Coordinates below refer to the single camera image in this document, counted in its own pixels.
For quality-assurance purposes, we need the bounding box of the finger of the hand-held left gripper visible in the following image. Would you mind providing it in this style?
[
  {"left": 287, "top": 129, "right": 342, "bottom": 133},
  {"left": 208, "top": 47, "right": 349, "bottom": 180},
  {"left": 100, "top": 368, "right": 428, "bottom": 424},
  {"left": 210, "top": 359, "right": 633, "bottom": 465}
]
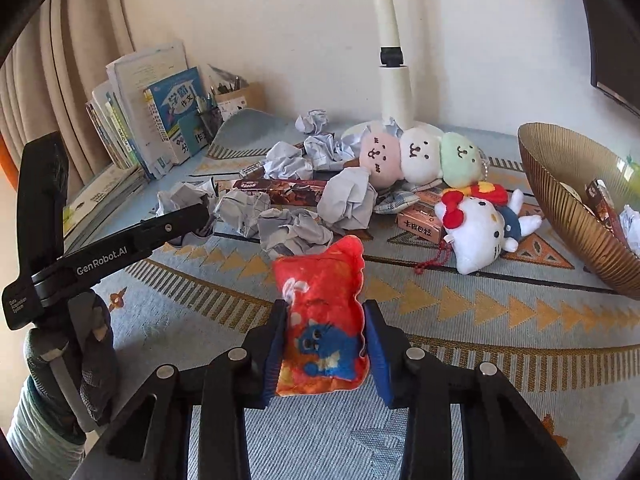
[{"left": 135, "top": 201, "right": 212, "bottom": 257}]

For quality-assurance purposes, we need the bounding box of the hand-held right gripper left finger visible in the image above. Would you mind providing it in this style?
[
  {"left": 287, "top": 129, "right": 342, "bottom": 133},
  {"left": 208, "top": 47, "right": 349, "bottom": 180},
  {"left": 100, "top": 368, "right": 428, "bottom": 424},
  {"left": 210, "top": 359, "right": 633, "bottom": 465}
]
[{"left": 70, "top": 300, "right": 290, "bottom": 480}]

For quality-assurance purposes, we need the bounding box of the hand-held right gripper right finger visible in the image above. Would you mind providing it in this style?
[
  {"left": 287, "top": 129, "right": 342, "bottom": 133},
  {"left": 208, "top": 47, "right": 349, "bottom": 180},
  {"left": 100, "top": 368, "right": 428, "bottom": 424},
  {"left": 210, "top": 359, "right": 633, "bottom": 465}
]
[{"left": 362, "top": 299, "right": 581, "bottom": 480}]

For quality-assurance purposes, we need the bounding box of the red plush pouch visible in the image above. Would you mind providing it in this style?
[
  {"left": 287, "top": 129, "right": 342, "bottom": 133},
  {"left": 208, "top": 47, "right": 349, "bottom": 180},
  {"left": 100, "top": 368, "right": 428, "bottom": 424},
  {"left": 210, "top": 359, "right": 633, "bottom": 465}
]
[{"left": 272, "top": 235, "right": 371, "bottom": 397}]

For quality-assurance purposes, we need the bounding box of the long dark red box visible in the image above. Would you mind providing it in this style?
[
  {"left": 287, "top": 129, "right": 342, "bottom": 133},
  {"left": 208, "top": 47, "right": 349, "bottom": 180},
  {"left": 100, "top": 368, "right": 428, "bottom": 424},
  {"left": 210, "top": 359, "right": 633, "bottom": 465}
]
[
  {"left": 584, "top": 179, "right": 628, "bottom": 243},
  {"left": 231, "top": 178, "right": 332, "bottom": 208}
]

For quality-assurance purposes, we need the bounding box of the pink card box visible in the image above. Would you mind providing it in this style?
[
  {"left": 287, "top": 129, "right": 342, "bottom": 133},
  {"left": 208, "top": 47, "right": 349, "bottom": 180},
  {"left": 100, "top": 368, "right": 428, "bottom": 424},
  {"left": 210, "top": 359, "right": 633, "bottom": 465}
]
[
  {"left": 412, "top": 187, "right": 453, "bottom": 208},
  {"left": 396, "top": 206, "right": 447, "bottom": 247}
]

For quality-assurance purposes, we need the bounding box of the blue checked cloth pouch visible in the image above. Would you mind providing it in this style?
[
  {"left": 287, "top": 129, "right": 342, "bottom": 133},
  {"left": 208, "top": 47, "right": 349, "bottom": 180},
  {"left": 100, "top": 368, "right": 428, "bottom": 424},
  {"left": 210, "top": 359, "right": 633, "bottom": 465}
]
[{"left": 372, "top": 191, "right": 421, "bottom": 216}]

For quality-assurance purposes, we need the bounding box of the white cat plush red bow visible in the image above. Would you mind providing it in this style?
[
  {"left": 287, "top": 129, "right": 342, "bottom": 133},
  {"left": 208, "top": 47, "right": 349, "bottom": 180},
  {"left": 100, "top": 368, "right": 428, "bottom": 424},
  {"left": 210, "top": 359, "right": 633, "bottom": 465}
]
[{"left": 434, "top": 187, "right": 545, "bottom": 276}]

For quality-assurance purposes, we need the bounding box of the pink white green dango plush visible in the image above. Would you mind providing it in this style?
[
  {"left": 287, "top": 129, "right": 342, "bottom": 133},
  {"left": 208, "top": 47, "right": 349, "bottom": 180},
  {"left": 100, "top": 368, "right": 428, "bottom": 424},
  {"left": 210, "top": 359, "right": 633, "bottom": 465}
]
[{"left": 357, "top": 122, "right": 488, "bottom": 191}]

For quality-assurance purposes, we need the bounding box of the gold ribbed bowl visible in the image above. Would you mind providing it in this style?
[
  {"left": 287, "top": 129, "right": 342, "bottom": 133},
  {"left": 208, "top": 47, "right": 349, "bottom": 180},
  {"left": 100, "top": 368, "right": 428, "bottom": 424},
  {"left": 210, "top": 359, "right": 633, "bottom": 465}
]
[{"left": 516, "top": 121, "right": 640, "bottom": 302}]

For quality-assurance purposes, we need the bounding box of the person's left forearm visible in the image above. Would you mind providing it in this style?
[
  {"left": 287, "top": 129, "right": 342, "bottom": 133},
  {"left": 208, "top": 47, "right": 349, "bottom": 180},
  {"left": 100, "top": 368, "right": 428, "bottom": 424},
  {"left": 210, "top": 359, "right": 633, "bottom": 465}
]
[{"left": 4, "top": 375, "right": 90, "bottom": 468}]

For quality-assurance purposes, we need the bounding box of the person's left hand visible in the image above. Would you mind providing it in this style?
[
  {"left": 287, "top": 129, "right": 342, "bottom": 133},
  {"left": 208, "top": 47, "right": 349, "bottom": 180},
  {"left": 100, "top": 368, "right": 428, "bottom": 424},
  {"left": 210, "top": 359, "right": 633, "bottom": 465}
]
[{"left": 24, "top": 291, "right": 120, "bottom": 430}]

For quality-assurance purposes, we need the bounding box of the stack of flat books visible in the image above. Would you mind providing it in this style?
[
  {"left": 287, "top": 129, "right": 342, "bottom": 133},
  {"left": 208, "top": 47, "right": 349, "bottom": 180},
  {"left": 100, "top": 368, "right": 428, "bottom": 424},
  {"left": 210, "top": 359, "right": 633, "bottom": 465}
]
[{"left": 62, "top": 162, "right": 151, "bottom": 241}]

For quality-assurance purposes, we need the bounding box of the blue patterned woven mat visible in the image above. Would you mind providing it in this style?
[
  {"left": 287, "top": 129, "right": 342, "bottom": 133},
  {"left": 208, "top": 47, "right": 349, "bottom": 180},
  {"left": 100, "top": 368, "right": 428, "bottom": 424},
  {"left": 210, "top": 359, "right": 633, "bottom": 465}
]
[{"left": 65, "top": 107, "right": 640, "bottom": 480}]

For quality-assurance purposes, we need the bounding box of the black mesh pen holder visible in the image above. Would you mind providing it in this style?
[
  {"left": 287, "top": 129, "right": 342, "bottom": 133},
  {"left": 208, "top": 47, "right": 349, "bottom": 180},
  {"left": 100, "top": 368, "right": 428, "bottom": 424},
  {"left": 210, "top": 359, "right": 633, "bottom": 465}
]
[{"left": 196, "top": 105, "right": 224, "bottom": 143}]

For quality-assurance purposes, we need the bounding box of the red beaded tassel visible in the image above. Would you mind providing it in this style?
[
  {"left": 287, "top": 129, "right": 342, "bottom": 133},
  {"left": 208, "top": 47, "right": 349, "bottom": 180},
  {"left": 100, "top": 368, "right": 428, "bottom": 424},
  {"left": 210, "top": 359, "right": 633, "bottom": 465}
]
[{"left": 414, "top": 240, "right": 457, "bottom": 277}]

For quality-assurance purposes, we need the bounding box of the blue cover workbook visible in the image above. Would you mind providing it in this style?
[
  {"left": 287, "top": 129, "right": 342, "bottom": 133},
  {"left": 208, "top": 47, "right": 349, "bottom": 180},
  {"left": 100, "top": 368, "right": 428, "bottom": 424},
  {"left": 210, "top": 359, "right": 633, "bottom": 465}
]
[{"left": 144, "top": 66, "right": 207, "bottom": 166}]

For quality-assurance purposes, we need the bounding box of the row of standing books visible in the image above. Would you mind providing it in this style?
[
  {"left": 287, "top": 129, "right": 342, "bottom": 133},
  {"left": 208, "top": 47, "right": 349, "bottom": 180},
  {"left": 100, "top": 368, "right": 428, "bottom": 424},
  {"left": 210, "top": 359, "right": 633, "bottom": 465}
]
[{"left": 85, "top": 40, "right": 203, "bottom": 181}]

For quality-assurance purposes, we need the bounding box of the cardboard pen box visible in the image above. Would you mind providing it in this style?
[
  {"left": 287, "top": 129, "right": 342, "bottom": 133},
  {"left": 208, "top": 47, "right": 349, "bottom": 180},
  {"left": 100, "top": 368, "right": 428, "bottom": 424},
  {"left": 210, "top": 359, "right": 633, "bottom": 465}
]
[{"left": 215, "top": 82, "right": 267, "bottom": 122}]

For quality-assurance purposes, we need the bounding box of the bunch of dark pens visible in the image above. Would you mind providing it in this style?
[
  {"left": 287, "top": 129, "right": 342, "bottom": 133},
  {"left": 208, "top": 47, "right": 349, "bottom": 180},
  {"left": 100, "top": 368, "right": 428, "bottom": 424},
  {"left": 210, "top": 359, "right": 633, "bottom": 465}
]
[{"left": 212, "top": 75, "right": 249, "bottom": 95}]

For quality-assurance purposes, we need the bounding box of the beige curtain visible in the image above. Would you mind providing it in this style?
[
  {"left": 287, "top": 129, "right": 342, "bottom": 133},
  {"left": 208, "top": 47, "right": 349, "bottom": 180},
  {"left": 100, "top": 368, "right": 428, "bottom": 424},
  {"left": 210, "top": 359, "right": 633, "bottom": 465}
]
[{"left": 0, "top": 0, "right": 138, "bottom": 201}]

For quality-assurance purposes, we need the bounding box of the dark monitor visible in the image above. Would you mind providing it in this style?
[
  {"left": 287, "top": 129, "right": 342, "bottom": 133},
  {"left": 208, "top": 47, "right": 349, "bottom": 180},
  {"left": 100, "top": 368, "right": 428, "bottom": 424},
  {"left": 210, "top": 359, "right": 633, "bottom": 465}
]
[{"left": 570, "top": 0, "right": 640, "bottom": 111}]

